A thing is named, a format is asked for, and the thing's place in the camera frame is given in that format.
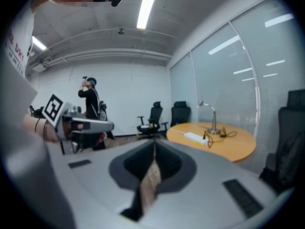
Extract black office chair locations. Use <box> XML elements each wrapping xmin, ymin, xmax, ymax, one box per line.
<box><xmin>136</xmin><ymin>101</ymin><xmax>169</xmax><ymax>138</ymax></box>
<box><xmin>170</xmin><ymin>101</ymin><xmax>192</xmax><ymax>128</ymax></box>
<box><xmin>259</xmin><ymin>105</ymin><xmax>305</xmax><ymax>196</ymax></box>
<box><xmin>286</xmin><ymin>89</ymin><xmax>305</xmax><ymax>109</ymax></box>

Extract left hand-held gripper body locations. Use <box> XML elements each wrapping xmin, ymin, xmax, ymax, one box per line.
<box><xmin>42</xmin><ymin>93</ymin><xmax>86</xmax><ymax>142</ymax></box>

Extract grey backpack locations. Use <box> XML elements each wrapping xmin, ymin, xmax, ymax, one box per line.
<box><xmin>94</xmin><ymin>89</ymin><xmax>108</xmax><ymax>122</ymax></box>

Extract white printed T-shirt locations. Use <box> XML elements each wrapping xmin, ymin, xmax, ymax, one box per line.
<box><xmin>4</xmin><ymin>0</ymin><xmax>35</xmax><ymax>77</ymax></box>

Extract person's left forearm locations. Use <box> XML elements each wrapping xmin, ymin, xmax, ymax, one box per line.
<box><xmin>22</xmin><ymin>115</ymin><xmax>59</xmax><ymax>144</ymax></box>

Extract silver desk lamp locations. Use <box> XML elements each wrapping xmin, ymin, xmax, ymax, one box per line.
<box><xmin>197</xmin><ymin>100</ymin><xmax>221</xmax><ymax>135</ymax></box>

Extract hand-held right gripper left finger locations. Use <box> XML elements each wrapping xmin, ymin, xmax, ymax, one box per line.
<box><xmin>120</xmin><ymin>182</ymin><xmax>144</xmax><ymax>222</ymax></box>

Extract white power strip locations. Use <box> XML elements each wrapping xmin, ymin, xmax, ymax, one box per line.
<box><xmin>184</xmin><ymin>132</ymin><xmax>210</xmax><ymax>146</ymax></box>

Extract white ceiling pipes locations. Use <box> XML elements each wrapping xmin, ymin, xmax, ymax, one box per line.
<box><xmin>35</xmin><ymin>47</ymin><xmax>173</xmax><ymax>68</ymax></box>

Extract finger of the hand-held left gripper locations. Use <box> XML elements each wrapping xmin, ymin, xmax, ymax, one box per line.
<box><xmin>71</xmin><ymin>118</ymin><xmax>115</xmax><ymax>133</ymax></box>

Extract long ceiling light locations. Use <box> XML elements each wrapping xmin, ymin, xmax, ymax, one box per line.
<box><xmin>136</xmin><ymin>0</ymin><xmax>162</xmax><ymax>30</ymax></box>
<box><xmin>31</xmin><ymin>35</ymin><xmax>48</xmax><ymax>51</ymax></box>

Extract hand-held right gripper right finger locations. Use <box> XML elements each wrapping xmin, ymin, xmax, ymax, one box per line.
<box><xmin>139</xmin><ymin>139</ymin><xmax>163</xmax><ymax>215</ymax></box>

